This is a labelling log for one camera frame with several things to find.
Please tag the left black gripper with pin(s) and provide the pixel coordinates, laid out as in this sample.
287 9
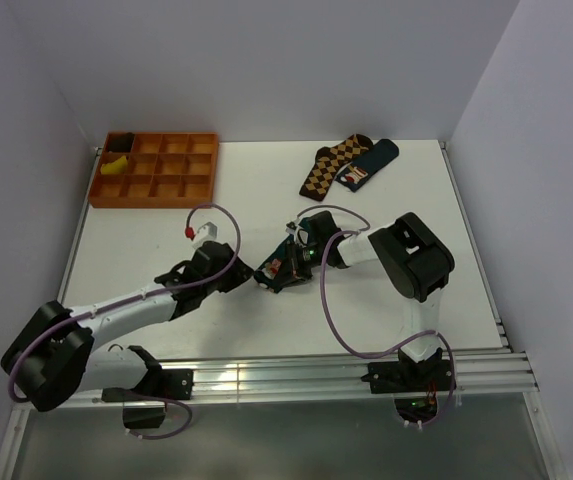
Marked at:
239 273

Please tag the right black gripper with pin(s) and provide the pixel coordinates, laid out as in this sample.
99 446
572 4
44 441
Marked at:
301 281

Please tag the green reindeer sock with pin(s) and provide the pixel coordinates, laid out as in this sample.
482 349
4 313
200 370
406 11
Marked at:
266 272

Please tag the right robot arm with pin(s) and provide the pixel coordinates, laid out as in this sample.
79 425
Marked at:
417 264

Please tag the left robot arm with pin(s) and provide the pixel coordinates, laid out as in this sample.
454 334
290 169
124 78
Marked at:
61 351

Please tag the navy snowman sock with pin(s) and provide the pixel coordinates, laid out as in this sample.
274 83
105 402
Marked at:
360 171

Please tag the brown argyle sock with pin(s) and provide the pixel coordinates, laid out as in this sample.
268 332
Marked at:
329 161

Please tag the orange compartment tray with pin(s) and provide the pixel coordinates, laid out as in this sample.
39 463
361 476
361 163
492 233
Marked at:
166 170

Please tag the rolled yellow sock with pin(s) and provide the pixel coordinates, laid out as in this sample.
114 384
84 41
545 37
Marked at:
115 167

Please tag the rolled black sock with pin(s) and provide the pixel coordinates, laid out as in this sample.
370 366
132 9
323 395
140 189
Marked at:
119 142

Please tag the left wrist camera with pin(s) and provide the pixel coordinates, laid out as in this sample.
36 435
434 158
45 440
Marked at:
205 233

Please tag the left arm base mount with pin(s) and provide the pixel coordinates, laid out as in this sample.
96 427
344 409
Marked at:
146 407

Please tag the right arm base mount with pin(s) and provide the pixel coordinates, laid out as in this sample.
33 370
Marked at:
415 386

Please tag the aluminium front rail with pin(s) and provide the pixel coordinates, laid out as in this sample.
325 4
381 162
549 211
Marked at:
291 379

